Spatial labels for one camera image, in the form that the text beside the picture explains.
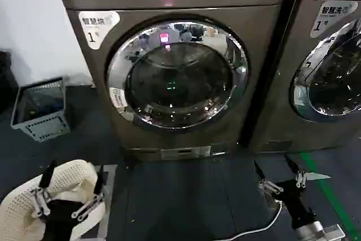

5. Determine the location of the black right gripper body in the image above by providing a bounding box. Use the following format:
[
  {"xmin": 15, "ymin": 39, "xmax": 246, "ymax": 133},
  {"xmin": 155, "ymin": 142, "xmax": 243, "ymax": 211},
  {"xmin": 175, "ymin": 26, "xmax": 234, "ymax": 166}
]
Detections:
[{"xmin": 278, "ymin": 179, "xmax": 317, "ymax": 230}]

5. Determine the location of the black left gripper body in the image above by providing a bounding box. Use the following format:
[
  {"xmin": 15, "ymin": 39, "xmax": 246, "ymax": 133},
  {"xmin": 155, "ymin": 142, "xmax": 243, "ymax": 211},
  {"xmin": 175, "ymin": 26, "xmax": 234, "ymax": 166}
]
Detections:
[{"xmin": 41, "ymin": 198, "xmax": 83, "ymax": 241}]

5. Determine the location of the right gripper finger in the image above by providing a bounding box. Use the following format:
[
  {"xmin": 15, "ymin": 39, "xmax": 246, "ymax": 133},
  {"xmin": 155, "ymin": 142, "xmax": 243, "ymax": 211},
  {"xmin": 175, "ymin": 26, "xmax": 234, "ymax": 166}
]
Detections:
[
  {"xmin": 253, "ymin": 160, "xmax": 285, "ymax": 197},
  {"xmin": 285, "ymin": 156, "xmax": 309, "ymax": 190}
]

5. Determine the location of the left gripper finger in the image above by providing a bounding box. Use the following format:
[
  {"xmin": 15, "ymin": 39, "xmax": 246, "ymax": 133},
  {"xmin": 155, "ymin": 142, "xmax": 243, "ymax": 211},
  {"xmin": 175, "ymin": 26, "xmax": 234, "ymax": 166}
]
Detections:
[
  {"xmin": 71, "ymin": 164, "xmax": 105, "ymax": 222},
  {"xmin": 30, "ymin": 160, "xmax": 56, "ymax": 217}
]

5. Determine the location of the cream perforated laundry basket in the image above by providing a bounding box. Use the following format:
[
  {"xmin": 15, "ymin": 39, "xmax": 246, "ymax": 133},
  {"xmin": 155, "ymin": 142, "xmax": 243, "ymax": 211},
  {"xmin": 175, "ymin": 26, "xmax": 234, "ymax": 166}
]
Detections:
[{"xmin": 0, "ymin": 159, "xmax": 111, "ymax": 241}]

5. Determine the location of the grey dryer with coin drawer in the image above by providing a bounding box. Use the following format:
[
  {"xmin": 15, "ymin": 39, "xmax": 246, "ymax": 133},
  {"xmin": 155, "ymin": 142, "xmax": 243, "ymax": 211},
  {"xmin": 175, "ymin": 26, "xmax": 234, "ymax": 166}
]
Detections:
[{"xmin": 248, "ymin": 0, "xmax": 361, "ymax": 153}]

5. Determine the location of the grey plastic slotted basket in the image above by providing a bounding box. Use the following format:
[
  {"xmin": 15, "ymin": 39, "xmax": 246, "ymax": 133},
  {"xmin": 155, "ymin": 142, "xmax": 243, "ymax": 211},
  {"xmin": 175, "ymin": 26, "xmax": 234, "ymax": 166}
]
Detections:
[{"xmin": 10, "ymin": 76, "xmax": 71, "ymax": 143}]

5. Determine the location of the dark blue garment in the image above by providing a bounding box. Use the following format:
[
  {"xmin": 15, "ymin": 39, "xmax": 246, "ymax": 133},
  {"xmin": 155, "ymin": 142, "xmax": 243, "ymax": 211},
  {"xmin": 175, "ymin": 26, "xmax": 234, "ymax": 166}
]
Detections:
[{"xmin": 43, "ymin": 97, "xmax": 65, "ymax": 113}]

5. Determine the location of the small white warning sticker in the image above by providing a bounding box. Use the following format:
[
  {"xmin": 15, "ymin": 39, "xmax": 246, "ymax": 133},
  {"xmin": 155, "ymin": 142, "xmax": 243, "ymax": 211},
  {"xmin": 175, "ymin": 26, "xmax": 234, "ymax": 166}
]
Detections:
[{"xmin": 109, "ymin": 87, "xmax": 131, "ymax": 109}]

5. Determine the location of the silver dryer kick panel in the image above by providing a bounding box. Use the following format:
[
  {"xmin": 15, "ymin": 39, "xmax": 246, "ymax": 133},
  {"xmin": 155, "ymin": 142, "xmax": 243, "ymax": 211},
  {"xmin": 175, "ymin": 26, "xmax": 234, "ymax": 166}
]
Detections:
[{"xmin": 160, "ymin": 145, "xmax": 213, "ymax": 160}]

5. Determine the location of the round glass door teal rim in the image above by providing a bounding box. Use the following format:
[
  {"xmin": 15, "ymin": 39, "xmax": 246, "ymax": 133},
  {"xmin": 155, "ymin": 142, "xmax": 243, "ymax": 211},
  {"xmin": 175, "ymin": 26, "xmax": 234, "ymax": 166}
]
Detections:
[{"xmin": 289, "ymin": 17, "xmax": 361, "ymax": 125}]

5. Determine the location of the round chrome glass dryer door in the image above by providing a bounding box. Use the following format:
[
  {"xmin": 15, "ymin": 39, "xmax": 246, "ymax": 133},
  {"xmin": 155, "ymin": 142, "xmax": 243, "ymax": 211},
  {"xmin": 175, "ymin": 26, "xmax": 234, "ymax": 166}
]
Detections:
[{"xmin": 104, "ymin": 15, "xmax": 250, "ymax": 137}]

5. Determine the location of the white number sticker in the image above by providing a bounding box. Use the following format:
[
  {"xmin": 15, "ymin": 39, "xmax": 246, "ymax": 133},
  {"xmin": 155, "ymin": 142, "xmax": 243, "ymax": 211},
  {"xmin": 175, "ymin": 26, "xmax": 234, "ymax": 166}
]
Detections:
[
  {"xmin": 78, "ymin": 10, "xmax": 121, "ymax": 50},
  {"xmin": 309, "ymin": 1, "xmax": 356, "ymax": 38}
]

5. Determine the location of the grey metal frame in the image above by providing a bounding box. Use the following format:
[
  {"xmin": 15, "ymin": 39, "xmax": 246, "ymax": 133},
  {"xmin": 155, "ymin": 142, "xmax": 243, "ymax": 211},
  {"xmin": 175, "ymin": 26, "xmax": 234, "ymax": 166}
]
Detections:
[{"xmin": 95, "ymin": 164, "xmax": 118, "ymax": 241}]

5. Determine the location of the white cable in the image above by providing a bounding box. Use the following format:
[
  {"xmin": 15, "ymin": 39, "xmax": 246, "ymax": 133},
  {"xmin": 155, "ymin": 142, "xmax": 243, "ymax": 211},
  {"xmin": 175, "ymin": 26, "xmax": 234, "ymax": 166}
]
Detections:
[{"xmin": 224, "ymin": 199, "xmax": 284, "ymax": 241}]

